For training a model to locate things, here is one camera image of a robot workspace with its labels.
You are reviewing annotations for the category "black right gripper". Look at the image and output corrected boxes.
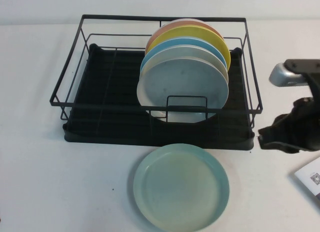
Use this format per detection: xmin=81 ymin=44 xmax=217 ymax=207
xmin=258 ymin=96 xmax=320 ymax=154

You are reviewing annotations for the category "mint green plate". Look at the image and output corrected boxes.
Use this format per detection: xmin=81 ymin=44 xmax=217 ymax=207
xmin=132 ymin=143 xmax=230 ymax=232

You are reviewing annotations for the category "grey plate with white rim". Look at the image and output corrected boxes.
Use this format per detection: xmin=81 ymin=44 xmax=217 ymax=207
xmin=136 ymin=58 xmax=230 ymax=125

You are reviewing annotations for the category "cream white plate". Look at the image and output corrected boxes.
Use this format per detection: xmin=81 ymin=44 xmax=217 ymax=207
xmin=147 ymin=45 xmax=230 ymax=83

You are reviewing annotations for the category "yellow plate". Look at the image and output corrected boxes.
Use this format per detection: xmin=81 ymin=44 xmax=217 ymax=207
xmin=149 ymin=25 xmax=231 ymax=65

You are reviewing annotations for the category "light blue plate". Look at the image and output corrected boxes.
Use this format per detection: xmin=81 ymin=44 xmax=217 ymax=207
xmin=139 ymin=37 xmax=228 ymax=70

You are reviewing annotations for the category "pale beige plate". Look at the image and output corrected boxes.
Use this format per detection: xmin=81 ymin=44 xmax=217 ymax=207
xmin=172 ymin=17 xmax=211 ymax=24

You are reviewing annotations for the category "orange plate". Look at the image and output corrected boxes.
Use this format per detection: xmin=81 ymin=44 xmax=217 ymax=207
xmin=144 ymin=19 xmax=225 ymax=55

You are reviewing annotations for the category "white paper with QR code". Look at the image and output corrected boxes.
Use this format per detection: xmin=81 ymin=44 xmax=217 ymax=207
xmin=293 ymin=158 xmax=320 ymax=205

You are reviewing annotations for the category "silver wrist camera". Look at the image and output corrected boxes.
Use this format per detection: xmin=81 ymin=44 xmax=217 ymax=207
xmin=268 ymin=63 xmax=311 ymax=88

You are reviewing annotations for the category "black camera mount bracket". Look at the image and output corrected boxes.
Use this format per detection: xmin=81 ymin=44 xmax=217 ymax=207
xmin=284 ymin=58 xmax=320 ymax=98

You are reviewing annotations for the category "black wire dish rack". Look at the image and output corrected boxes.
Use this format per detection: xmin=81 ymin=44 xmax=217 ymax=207
xmin=62 ymin=43 xmax=256 ymax=151
xmin=49 ymin=14 xmax=264 ymax=129

